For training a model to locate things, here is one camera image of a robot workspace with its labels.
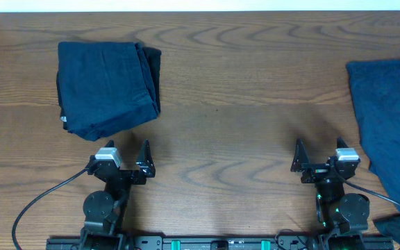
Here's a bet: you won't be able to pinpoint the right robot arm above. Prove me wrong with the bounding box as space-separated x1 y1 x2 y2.
290 137 370 249

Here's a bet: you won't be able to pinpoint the black camera cable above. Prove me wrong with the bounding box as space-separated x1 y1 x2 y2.
331 166 400 250
11 168 89 250

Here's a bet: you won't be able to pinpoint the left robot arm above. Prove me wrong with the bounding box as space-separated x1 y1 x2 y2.
78 140 156 249

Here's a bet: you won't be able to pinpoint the dark cloth at corner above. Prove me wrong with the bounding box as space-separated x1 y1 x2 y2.
374 215 400 244

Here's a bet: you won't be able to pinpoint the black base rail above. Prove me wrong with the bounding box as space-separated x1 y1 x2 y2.
46 235 394 250

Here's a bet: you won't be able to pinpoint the dark blue shorts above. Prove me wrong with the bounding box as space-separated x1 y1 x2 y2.
346 59 400 212
56 42 162 141

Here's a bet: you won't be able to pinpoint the right black camera cable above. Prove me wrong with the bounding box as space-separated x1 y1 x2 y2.
331 166 400 250

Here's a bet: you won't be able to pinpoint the folded dark blue shorts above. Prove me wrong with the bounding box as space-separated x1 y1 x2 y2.
56 42 162 141

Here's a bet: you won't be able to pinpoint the left black camera cable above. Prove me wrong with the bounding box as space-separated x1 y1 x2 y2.
11 168 89 250

